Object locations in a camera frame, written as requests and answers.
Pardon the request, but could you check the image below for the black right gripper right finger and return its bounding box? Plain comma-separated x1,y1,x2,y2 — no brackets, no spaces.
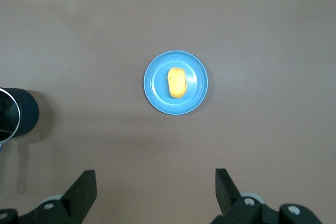
209,168,325,224

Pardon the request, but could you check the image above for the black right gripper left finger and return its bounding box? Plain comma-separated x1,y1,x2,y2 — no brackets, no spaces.
0,170,97,224

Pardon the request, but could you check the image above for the glass lid with blue knob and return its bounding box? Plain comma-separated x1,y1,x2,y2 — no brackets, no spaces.
0,89,21,143

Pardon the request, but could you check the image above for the yellow toy potato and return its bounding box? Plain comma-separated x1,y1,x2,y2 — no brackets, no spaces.
167,67,188,99

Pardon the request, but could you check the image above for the blue round plate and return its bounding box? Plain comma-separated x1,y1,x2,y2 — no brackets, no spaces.
143,50,209,116

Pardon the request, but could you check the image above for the brown table cover mat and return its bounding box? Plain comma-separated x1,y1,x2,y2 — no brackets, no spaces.
0,0,336,224

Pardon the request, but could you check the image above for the black pot with blue handle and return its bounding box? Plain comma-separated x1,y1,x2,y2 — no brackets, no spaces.
0,88,40,154

